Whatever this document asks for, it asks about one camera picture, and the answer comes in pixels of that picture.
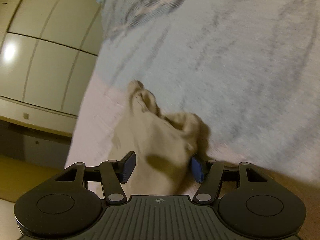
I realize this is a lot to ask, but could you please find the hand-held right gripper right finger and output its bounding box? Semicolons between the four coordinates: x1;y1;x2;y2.
190;156;269;204

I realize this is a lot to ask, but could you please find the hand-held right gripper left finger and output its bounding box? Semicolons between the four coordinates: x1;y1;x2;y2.
54;151;137;205

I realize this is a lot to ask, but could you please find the light beige garment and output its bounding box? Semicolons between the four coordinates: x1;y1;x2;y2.
114;79;212;197

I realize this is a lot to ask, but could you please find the striped pink grey duvet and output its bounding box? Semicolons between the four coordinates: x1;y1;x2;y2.
64;0;320;188

